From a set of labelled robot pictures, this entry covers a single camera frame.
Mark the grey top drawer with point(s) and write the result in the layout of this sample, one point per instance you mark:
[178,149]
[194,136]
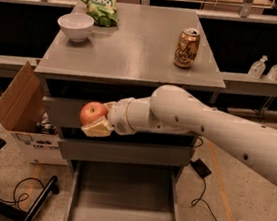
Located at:
[65,112]

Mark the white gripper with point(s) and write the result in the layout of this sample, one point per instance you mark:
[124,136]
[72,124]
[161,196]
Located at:
[119,116]

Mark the grey middle drawer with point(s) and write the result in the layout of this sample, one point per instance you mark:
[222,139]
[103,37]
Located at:
[124,152]

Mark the white ceramic bowl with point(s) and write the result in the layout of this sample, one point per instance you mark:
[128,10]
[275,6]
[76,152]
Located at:
[77,27]

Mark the green chip bag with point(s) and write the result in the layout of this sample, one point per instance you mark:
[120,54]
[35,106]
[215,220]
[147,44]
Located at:
[102,11]

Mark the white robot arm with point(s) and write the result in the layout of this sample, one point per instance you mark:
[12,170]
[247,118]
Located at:
[171,109]

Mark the cardboard box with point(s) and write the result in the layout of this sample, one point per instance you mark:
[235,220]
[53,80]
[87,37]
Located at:
[23,116]

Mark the gold soda can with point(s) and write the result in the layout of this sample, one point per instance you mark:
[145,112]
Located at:
[187,48]

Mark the left clear sanitizer bottle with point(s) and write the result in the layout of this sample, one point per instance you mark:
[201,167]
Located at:
[258,68]

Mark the grey drawer cabinet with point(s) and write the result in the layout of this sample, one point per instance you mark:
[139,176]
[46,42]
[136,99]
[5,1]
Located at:
[85,91]

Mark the black power adapter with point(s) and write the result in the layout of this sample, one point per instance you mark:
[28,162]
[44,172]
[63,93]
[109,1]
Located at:
[201,169]

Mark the grey open bottom drawer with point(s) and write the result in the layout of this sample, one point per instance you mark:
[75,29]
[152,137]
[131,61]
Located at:
[122,192]

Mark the red apple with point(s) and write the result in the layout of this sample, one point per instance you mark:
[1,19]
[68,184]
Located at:
[92,111]

